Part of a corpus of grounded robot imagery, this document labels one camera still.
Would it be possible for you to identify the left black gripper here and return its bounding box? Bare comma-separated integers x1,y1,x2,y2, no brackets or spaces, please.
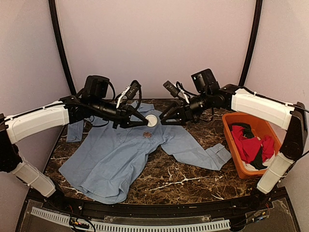
91,97,149,129

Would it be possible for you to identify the red garment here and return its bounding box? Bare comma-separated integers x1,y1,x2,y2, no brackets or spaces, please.
230,123,275,170

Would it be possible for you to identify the round floral brooch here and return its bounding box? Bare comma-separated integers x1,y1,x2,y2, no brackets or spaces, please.
145,114,158,127

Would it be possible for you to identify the black front rail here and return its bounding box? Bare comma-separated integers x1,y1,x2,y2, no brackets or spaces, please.
28,187,288,221

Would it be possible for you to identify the white garment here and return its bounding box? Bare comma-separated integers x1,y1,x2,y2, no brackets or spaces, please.
242,155,276,172

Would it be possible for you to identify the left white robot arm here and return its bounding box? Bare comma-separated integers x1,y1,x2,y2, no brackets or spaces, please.
0,75,148,211

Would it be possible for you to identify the white slotted cable duct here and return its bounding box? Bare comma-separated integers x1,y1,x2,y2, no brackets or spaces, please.
30,206,230,231

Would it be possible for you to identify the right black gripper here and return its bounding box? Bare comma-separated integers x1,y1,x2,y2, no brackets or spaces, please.
159,89,211,125

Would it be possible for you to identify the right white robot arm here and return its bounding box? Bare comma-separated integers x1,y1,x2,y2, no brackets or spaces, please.
160,69,308,210

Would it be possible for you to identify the black frame post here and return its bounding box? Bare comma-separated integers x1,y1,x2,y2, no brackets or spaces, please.
48,0,77,95
239,0,263,86

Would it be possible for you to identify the left black frame post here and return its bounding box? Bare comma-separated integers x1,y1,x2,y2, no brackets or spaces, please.
48,0,77,95

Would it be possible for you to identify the light blue shirt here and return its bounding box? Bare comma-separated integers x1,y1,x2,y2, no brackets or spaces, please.
59,116,231,204

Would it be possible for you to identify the round iridescent brooch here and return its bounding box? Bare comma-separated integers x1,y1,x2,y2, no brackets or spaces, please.
143,132,152,138

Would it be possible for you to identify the right black frame post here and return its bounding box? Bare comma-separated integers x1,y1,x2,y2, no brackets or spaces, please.
239,0,263,86

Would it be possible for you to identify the orange plastic basin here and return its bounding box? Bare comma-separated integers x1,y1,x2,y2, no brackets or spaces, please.
222,113,281,179

